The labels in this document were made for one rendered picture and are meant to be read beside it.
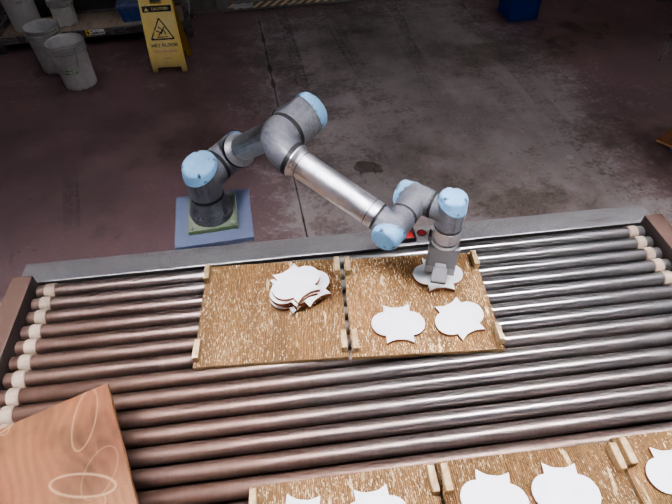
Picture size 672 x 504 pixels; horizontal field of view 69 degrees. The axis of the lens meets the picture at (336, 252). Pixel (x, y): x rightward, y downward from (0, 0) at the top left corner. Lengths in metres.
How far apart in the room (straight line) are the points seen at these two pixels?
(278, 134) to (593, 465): 1.08
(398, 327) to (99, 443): 0.76
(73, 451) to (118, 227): 2.18
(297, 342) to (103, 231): 2.12
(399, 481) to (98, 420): 0.68
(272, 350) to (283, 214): 1.81
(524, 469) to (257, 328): 0.74
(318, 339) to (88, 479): 0.61
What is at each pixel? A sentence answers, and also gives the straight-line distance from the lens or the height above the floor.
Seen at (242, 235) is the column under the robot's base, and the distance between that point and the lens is 1.74.
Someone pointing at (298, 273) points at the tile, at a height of 1.00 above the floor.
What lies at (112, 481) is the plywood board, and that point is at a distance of 1.19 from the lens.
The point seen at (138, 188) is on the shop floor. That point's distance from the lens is 3.52.
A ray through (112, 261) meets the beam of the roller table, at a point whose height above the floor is 0.91.
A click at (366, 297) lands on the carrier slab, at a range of 1.44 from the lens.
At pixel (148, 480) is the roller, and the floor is 0.92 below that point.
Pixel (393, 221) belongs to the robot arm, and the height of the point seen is 1.23.
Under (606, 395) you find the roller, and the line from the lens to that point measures 1.45.
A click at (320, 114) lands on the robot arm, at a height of 1.34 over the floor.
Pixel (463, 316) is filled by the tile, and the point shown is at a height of 0.95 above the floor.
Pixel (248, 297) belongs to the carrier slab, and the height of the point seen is 0.94.
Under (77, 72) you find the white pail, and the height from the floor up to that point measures 0.15.
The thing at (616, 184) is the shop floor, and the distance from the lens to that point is 3.72.
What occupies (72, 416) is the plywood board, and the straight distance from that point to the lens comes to 1.29.
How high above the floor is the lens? 2.08
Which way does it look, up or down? 47 degrees down
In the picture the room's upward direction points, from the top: 1 degrees counter-clockwise
